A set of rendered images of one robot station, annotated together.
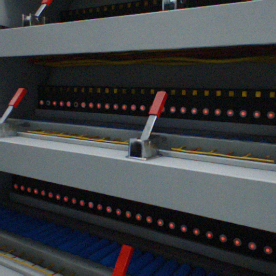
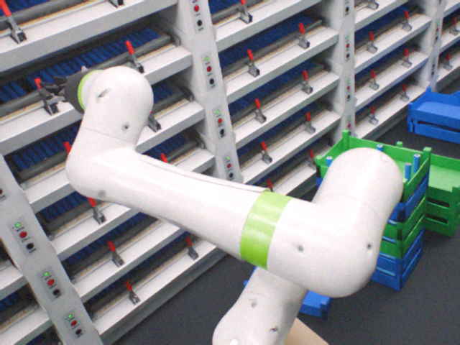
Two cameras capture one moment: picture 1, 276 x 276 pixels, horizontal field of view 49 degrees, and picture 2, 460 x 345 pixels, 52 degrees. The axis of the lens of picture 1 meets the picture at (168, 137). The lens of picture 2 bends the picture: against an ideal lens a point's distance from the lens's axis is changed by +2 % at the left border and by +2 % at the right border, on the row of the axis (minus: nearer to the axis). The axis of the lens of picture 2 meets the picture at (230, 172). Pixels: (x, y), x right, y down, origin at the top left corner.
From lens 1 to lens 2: 1.28 m
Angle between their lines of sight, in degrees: 75
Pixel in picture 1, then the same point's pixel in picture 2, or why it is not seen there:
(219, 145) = (149, 48)
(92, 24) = (83, 26)
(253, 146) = (159, 42)
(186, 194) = (163, 74)
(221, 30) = (146, 9)
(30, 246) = not seen: hidden behind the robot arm
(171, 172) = (158, 70)
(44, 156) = not seen: hidden behind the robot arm
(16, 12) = not seen: outside the picture
